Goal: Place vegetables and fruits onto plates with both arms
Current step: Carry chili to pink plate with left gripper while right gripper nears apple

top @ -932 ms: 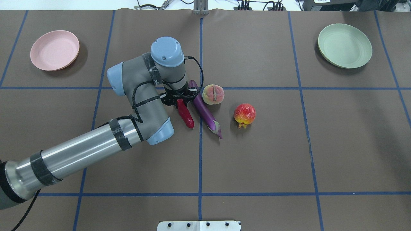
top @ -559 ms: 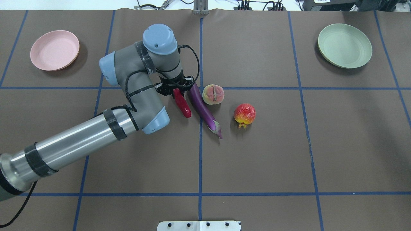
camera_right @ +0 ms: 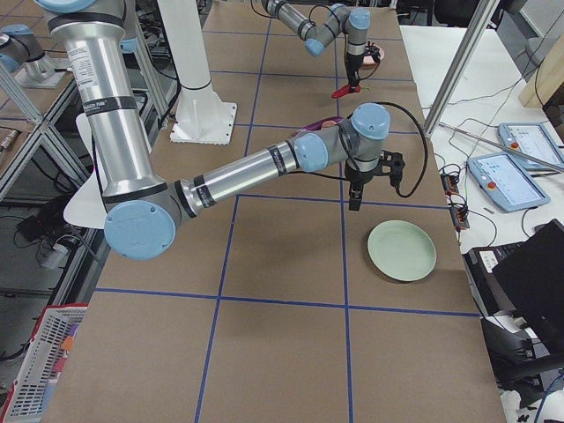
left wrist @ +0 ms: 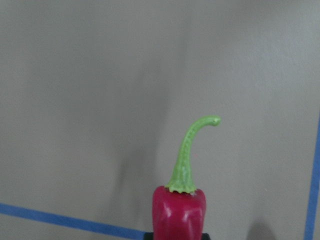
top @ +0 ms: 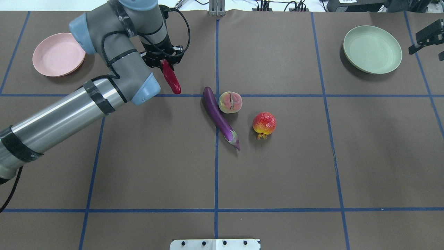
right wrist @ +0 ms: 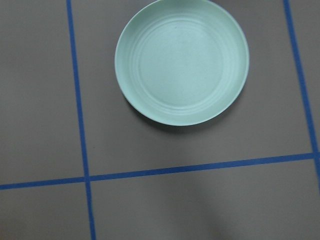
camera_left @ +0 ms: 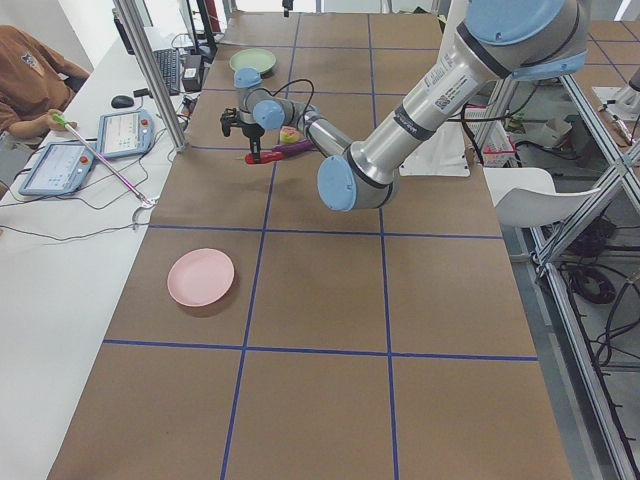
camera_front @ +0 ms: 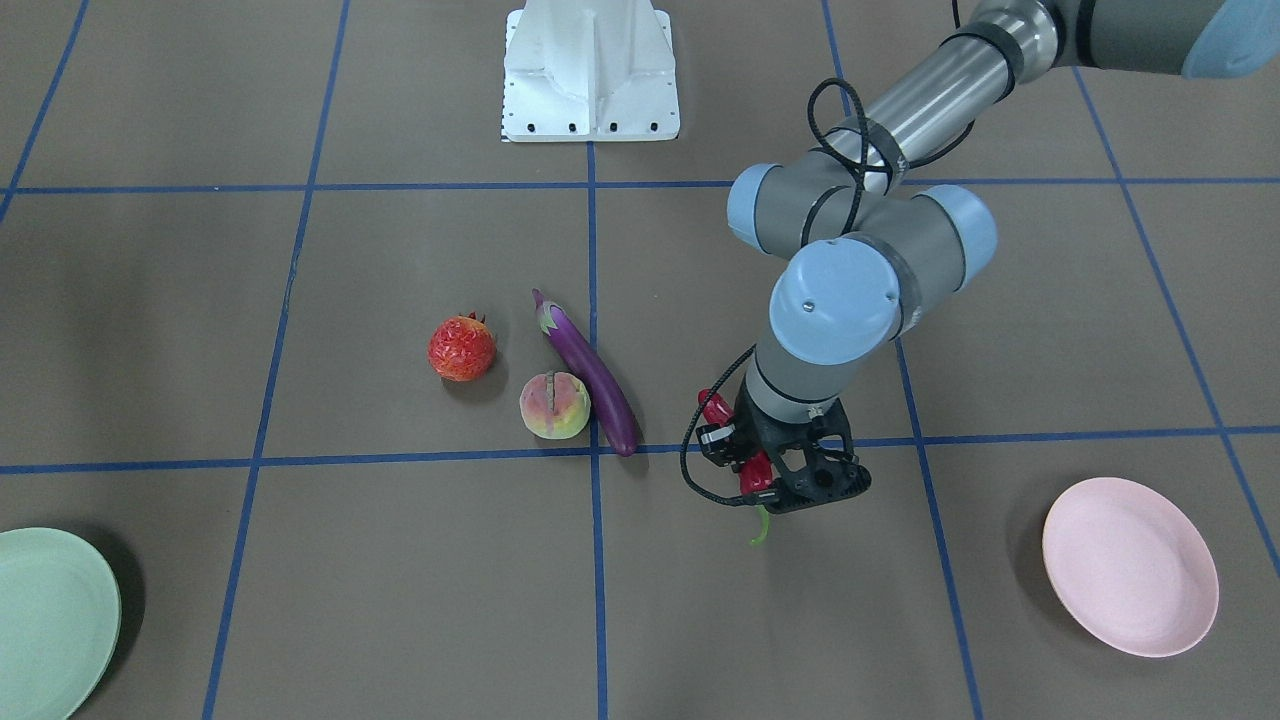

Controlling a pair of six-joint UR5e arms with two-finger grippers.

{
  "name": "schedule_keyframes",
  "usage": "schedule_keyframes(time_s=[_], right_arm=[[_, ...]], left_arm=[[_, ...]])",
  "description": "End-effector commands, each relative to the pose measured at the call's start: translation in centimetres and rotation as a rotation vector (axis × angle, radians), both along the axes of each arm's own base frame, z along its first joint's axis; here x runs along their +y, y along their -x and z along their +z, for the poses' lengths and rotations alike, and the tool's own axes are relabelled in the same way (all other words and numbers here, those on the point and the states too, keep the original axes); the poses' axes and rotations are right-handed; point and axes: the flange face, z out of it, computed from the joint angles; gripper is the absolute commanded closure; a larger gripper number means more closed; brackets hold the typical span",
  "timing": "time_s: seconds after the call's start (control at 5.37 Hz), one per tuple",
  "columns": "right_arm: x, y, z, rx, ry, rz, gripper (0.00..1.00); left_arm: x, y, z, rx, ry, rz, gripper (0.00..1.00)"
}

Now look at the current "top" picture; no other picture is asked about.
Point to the red chili pepper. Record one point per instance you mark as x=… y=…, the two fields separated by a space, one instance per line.
x=170 y=76

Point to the pink plate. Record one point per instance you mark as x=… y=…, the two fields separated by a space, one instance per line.
x=58 y=55

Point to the peach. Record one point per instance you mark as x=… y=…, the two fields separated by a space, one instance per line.
x=230 y=102

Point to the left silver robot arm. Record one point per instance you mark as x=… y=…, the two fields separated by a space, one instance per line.
x=131 y=37

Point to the purple eggplant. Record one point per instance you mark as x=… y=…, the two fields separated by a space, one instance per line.
x=215 y=114

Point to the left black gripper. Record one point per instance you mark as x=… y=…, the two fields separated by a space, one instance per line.
x=165 y=43

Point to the white pedestal column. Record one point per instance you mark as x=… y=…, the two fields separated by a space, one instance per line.
x=215 y=244

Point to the green plate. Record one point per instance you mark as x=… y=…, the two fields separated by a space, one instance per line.
x=372 y=50

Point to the red pomegranate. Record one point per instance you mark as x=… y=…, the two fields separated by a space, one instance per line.
x=264 y=124

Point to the aluminium frame post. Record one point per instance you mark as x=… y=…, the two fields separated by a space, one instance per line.
x=217 y=7

